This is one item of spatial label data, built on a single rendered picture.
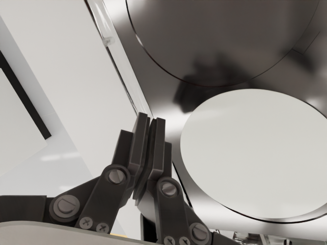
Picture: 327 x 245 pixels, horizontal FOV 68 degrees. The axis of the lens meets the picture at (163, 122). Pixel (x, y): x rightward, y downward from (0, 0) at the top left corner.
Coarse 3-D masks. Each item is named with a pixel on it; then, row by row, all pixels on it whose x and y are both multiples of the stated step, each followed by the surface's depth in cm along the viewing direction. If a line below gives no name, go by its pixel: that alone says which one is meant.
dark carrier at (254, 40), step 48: (144, 0) 14; (192, 0) 13; (240, 0) 12; (288, 0) 11; (144, 48) 16; (192, 48) 14; (240, 48) 13; (288, 48) 12; (192, 96) 16; (192, 192) 20
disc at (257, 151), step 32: (224, 96) 14; (256, 96) 14; (288, 96) 13; (192, 128) 17; (224, 128) 16; (256, 128) 15; (288, 128) 14; (320, 128) 13; (192, 160) 18; (224, 160) 17; (256, 160) 16; (288, 160) 15; (320, 160) 14; (224, 192) 18; (256, 192) 17; (288, 192) 16; (320, 192) 15
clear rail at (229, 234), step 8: (224, 232) 20; (232, 232) 20; (240, 232) 20; (240, 240) 19; (248, 240) 19; (256, 240) 19; (264, 240) 18; (272, 240) 18; (280, 240) 18; (288, 240) 18; (296, 240) 17; (304, 240) 17; (312, 240) 17
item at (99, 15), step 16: (96, 0) 15; (96, 16) 16; (112, 32) 16; (112, 48) 16; (112, 64) 17; (128, 64) 17; (128, 80) 17; (128, 96) 18; (144, 96) 18; (144, 112) 18; (176, 176) 20; (192, 208) 21
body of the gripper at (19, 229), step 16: (0, 224) 7; (16, 224) 7; (32, 224) 7; (48, 224) 8; (0, 240) 7; (16, 240) 7; (32, 240) 7; (48, 240) 7; (64, 240) 7; (80, 240) 7; (96, 240) 7; (112, 240) 8; (128, 240) 8
